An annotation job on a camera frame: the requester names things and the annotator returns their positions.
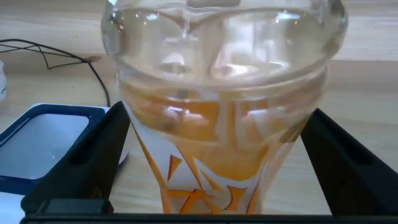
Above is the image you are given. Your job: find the clear bottle with orange label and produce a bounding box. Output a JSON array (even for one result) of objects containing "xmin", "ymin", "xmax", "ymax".
[{"xmin": 100, "ymin": 0, "xmax": 349, "ymax": 215}]

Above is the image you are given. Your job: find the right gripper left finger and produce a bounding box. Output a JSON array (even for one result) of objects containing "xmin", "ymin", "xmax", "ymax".
[{"xmin": 21, "ymin": 100, "xmax": 131, "ymax": 215}]

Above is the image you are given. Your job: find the white barcode scanner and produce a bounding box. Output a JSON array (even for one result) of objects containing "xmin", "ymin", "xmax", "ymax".
[{"xmin": 0, "ymin": 103, "xmax": 129, "ymax": 196}]

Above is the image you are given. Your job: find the black cable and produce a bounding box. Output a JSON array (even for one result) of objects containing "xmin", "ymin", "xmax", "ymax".
[{"xmin": 0, "ymin": 39, "xmax": 112, "ymax": 108}]

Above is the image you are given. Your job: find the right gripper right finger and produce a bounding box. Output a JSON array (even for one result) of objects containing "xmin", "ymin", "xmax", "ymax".
[{"xmin": 300, "ymin": 108, "xmax": 398, "ymax": 217}]

